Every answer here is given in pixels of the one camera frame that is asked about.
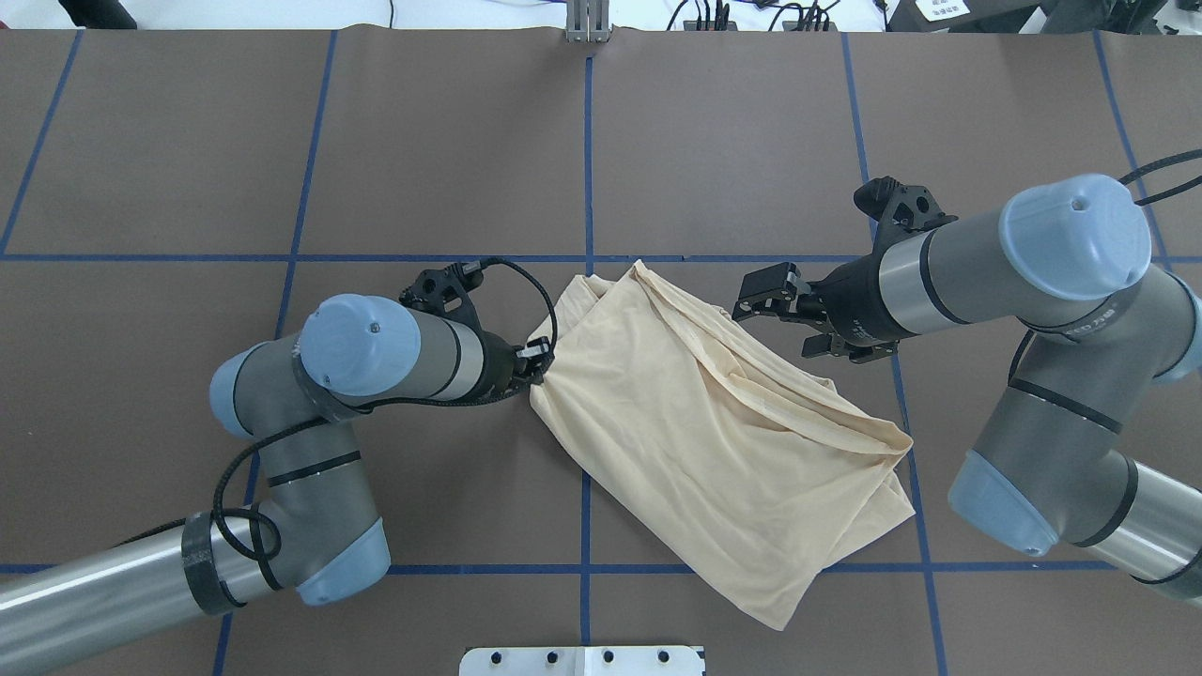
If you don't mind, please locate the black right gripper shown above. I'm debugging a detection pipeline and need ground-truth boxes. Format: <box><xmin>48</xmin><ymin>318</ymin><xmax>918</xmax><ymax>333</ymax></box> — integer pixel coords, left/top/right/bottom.
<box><xmin>732</xmin><ymin>257</ymin><xmax>904</xmax><ymax>364</ymax></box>

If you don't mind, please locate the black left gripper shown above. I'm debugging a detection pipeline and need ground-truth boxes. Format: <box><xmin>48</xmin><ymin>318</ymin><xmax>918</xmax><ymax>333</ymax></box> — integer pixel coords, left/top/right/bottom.
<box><xmin>478</xmin><ymin>336</ymin><xmax>553</xmax><ymax>401</ymax></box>

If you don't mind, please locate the beige long-sleeve printed shirt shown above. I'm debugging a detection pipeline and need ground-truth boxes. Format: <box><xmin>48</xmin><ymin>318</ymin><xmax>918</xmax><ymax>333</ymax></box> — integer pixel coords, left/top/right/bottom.
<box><xmin>530</xmin><ymin>261</ymin><xmax>916</xmax><ymax>631</ymax></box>

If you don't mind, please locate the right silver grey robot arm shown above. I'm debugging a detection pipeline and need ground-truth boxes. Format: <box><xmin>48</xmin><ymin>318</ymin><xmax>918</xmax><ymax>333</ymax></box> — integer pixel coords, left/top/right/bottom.
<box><xmin>732</xmin><ymin>173</ymin><xmax>1201</xmax><ymax>607</ymax></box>

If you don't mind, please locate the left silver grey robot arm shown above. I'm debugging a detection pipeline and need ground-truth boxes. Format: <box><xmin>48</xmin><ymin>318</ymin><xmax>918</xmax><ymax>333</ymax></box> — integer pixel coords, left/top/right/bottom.
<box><xmin>2</xmin><ymin>293</ymin><xmax>558</xmax><ymax>675</ymax></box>

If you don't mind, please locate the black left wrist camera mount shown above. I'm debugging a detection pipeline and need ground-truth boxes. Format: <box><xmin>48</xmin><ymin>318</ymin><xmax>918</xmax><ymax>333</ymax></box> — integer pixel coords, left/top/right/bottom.
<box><xmin>398</xmin><ymin>261</ymin><xmax>484</xmax><ymax>330</ymax></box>

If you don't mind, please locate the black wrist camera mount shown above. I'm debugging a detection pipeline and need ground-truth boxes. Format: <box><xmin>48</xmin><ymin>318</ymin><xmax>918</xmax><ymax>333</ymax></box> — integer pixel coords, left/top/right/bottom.
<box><xmin>853</xmin><ymin>176</ymin><xmax>959</xmax><ymax>235</ymax></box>
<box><xmin>398</xmin><ymin>261</ymin><xmax>484</xmax><ymax>330</ymax></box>

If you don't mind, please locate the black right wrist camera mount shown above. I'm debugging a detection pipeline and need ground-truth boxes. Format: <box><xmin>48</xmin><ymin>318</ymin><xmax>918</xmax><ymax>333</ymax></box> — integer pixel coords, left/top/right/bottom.
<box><xmin>853</xmin><ymin>176</ymin><xmax>959</xmax><ymax>235</ymax></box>

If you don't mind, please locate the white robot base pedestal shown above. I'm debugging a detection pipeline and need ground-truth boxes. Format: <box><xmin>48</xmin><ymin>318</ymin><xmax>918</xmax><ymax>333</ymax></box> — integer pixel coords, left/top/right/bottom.
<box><xmin>458</xmin><ymin>645</ymin><xmax>707</xmax><ymax>675</ymax></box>

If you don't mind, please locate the grey aluminium camera post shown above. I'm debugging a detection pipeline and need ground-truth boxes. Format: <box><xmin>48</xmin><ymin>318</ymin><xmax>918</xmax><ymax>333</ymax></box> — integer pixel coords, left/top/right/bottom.
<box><xmin>565</xmin><ymin>0</ymin><xmax>612</xmax><ymax>43</ymax></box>

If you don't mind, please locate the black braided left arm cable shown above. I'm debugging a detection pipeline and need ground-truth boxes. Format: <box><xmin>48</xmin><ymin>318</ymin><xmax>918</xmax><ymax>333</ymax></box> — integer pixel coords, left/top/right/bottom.
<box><xmin>113</xmin><ymin>257</ymin><xmax>560</xmax><ymax>588</ymax></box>

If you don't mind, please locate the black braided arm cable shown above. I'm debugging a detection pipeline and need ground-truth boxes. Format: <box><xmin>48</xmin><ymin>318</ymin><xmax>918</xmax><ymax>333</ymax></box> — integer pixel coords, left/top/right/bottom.
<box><xmin>113</xmin><ymin>257</ymin><xmax>560</xmax><ymax>588</ymax></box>
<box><xmin>1117</xmin><ymin>148</ymin><xmax>1202</xmax><ymax>207</ymax></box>

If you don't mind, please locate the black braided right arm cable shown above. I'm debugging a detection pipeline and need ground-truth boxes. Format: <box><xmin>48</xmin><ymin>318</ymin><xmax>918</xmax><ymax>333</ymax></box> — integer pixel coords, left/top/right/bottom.
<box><xmin>1117</xmin><ymin>148</ymin><xmax>1202</xmax><ymax>207</ymax></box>

